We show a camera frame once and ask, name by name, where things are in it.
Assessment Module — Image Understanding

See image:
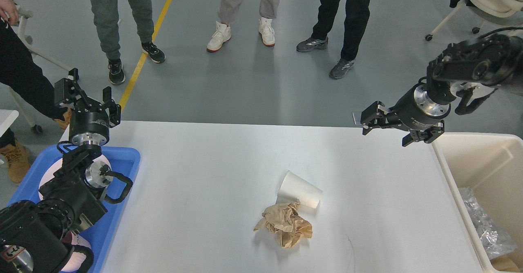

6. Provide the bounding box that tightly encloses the person in grey trousers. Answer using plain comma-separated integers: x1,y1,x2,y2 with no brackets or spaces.
84,0,166,85

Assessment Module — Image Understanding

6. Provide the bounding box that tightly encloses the brown paper ball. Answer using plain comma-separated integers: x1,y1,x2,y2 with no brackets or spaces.
253,201,313,249

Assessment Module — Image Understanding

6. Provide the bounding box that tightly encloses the white side table corner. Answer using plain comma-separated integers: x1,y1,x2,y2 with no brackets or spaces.
0,109,19,137

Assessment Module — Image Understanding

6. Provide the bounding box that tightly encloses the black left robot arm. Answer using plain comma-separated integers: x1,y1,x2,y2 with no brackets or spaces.
0,68,133,273

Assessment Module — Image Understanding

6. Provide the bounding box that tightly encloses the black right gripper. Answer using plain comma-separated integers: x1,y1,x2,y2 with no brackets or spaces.
360,83,451,147

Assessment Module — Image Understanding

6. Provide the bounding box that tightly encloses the pink mug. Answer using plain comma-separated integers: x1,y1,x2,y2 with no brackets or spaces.
60,232,91,272

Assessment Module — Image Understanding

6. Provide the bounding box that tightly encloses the large brown paper sheet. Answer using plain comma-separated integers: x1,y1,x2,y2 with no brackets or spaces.
490,255,521,273

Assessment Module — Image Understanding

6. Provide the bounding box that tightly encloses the person in black trousers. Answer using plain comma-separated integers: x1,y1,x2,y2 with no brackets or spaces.
296,0,375,80

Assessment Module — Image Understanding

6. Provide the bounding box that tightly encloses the aluminium foil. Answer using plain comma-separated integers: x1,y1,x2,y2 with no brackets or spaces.
459,187,518,260

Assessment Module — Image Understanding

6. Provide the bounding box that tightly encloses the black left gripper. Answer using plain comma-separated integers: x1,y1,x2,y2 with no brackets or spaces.
54,68,121,146

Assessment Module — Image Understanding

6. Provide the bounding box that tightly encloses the person with white sneakers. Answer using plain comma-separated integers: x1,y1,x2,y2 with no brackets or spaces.
206,0,285,53

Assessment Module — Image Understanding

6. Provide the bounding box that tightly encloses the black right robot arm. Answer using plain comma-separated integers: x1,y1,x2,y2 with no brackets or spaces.
359,29,523,147

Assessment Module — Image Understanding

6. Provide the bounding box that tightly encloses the white plastic bin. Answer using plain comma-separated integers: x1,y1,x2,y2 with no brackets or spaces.
433,132,523,273

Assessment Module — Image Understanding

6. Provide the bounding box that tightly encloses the left clear floor tile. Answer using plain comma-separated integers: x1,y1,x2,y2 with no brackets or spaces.
352,112,362,126

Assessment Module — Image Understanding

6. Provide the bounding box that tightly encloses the white paper cup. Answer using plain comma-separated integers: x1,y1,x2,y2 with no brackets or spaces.
277,171,323,208

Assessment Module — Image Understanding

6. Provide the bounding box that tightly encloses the person with tan boots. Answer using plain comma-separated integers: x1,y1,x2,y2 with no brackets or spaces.
0,0,72,186

